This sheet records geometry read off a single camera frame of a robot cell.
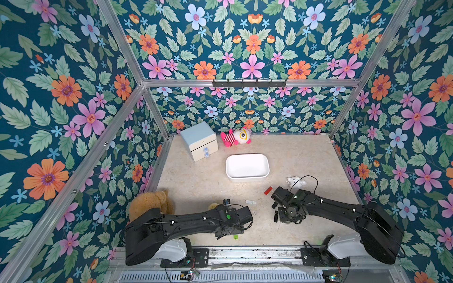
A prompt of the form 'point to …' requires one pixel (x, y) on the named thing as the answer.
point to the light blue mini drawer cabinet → (202, 140)
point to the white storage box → (248, 167)
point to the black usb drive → (275, 216)
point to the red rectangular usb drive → (268, 190)
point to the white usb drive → (250, 201)
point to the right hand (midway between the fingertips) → (285, 218)
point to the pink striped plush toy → (240, 135)
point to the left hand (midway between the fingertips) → (238, 231)
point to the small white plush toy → (295, 182)
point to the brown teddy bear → (148, 201)
